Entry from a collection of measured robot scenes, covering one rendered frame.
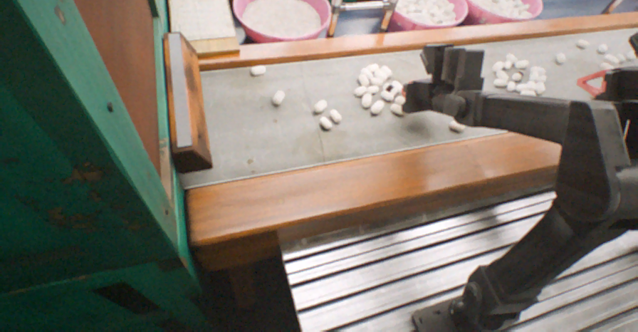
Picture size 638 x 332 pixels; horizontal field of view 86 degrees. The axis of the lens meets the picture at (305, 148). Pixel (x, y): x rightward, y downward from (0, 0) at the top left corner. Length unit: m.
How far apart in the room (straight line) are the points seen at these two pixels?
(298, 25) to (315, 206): 0.56
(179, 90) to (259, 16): 0.46
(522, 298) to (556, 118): 0.27
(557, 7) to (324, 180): 1.24
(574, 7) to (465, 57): 1.09
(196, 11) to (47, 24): 0.76
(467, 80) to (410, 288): 0.40
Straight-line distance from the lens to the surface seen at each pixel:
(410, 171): 0.72
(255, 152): 0.71
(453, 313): 0.74
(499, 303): 0.62
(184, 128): 0.61
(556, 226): 0.52
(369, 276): 0.71
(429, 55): 0.74
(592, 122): 0.45
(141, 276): 0.59
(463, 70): 0.67
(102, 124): 0.28
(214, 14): 0.96
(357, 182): 0.67
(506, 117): 0.57
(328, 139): 0.74
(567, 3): 1.74
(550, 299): 0.88
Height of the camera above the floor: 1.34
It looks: 56 degrees down
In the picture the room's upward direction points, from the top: 12 degrees clockwise
